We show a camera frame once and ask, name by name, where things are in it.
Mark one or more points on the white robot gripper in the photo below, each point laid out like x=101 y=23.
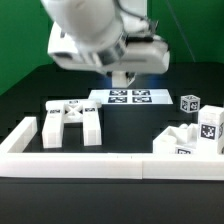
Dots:
x=132 y=53

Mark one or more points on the white U-shaped boundary frame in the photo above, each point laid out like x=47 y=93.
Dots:
x=15 y=162

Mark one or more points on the white chair back piece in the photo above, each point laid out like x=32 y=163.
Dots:
x=61 y=112

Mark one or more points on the white chair seat piece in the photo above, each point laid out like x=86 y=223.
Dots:
x=176 y=140

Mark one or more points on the white marker sheet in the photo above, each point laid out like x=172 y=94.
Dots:
x=131 y=96

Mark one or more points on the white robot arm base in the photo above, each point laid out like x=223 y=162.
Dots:
x=135 y=8

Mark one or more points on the small white marker cube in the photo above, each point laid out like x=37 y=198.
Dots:
x=190 y=103

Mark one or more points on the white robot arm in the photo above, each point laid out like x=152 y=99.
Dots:
x=105 y=36

